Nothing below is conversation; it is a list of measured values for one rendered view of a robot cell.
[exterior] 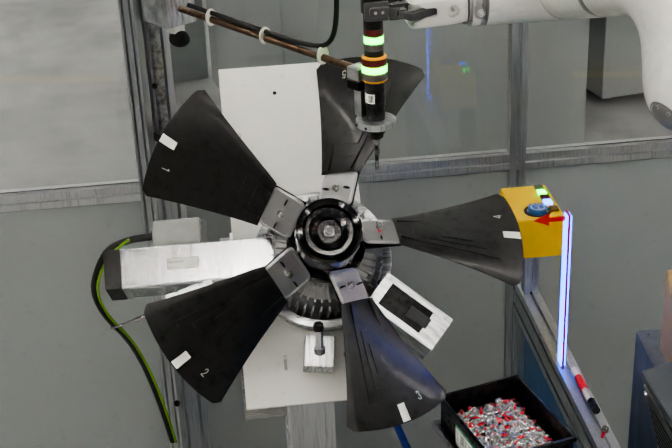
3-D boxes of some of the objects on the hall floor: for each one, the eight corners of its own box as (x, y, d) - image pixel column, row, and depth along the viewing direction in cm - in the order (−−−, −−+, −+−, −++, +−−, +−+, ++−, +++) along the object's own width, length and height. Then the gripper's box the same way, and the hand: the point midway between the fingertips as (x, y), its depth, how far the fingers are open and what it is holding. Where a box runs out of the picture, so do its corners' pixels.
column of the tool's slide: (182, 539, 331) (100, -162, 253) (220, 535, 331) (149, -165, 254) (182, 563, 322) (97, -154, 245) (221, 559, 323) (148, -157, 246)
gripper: (460, -34, 216) (355, -28, 214) (481, -7, 201) (368, 0, 199) (460, 8, 219) (356, 15, 217) (481, 37, 204) (369, 45, 202)
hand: (373, 7), depth 208 cm, fingers closed on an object, 4 cm apart
